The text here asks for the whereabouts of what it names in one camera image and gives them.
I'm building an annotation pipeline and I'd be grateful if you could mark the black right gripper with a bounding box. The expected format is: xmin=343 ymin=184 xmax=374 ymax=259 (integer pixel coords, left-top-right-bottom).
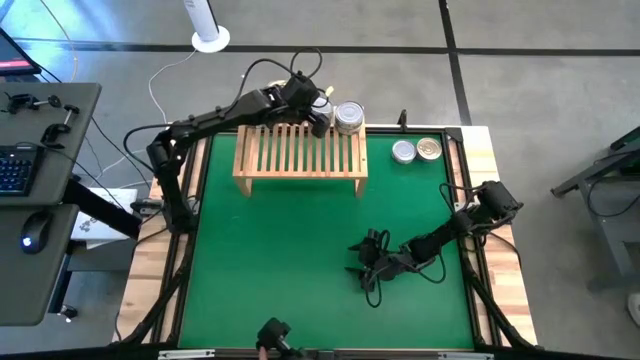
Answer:
xmin=344 ymin=242 xmax=401 ymax=291

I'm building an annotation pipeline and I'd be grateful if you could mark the dark grey desk panel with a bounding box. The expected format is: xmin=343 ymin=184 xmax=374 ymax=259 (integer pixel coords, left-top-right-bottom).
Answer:
xmin=0 ymin=82 xmax=103 ymax=209
xmin=0 ymin=203 xmax=84 ymax=328

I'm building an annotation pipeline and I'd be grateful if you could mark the wooden slatted shelf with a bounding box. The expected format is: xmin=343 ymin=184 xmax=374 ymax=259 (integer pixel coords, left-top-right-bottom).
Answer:
xmin=232 ymin=123 xmax=370 ymax=199

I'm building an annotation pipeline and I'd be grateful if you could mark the blue and red fish can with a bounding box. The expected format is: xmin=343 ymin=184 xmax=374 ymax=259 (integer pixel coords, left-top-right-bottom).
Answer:
xmin=416 ymin=137 xmax=444 ymax=163

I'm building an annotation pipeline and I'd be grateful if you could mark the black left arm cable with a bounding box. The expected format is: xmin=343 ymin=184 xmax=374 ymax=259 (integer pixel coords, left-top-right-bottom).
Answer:
xmin=122 ymin=122 xmax=174 ymax=176

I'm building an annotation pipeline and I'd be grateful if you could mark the black desk beam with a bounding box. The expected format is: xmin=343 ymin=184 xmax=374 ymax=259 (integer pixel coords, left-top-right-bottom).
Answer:
xmin=62 ymin=177 xmax=144 ymax=240

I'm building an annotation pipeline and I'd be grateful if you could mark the dark laptop screen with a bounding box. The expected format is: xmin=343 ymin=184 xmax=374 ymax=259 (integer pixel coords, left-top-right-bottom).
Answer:
xmin=0 ymin=27 xmax=43 ymax=78

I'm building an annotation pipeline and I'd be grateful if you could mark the white floor cable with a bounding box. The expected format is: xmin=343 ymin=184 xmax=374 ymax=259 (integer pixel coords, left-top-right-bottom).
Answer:
xmin=147 ymin=48 xmax=199 ymax=126

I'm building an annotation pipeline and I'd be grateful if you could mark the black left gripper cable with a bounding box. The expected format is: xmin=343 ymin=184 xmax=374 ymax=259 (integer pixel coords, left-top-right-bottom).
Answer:
xmin=234 ymin=47 xmax=324 ymax=101

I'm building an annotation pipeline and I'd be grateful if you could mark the white cardboard box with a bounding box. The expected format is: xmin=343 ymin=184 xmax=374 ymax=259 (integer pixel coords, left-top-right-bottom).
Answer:
xmin=69 ymin=187 xmax=139 ymax=250

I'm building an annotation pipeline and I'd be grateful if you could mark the green table mat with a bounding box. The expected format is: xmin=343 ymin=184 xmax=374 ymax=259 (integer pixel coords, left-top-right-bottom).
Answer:
xmin=178 ymin=130 xmax=475 ymax=350

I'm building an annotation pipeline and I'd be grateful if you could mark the white post with round base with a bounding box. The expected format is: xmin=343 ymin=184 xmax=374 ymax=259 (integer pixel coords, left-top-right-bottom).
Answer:
xmin=182 ymin=0 xmax=232 ymax=55

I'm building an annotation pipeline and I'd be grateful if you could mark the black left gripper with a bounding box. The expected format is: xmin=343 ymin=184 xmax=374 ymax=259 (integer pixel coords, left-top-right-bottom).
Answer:
xmin=279 ymin=74 xmax=332 ymax=140

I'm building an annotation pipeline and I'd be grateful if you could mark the black metal stand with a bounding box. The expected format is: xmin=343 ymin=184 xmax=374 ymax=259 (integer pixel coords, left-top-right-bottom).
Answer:
xmin=549 ymin=124 xmax=640 ymax=291

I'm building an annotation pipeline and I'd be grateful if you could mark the black table-level camera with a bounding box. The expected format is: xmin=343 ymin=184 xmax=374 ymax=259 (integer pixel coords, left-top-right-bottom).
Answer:
xmin=255 ymin=317 xmax=301 ymax=359

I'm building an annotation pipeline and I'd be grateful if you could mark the black backlit keyboard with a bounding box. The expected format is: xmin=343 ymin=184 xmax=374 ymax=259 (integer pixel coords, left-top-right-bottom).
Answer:
xmin=0 ymin=144 xmax=42 ymax=197

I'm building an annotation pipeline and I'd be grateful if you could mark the black desk clamp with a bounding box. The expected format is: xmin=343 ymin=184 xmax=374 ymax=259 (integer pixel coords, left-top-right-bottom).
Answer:
xmin=40 ymin=103 xmax=81 ymax=150
xmin=2 ymin=92 xmax=63 ymax=115

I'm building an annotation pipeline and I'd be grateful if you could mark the black computer mouse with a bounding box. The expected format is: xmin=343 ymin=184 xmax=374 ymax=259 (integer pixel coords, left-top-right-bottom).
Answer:
xmin=19 ymin=211 xmax=54 ymax=256

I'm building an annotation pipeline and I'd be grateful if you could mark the black table frame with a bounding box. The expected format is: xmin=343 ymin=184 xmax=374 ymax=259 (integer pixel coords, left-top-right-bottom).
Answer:
xmin=114 ymin=123 xmax=539 ymax=354

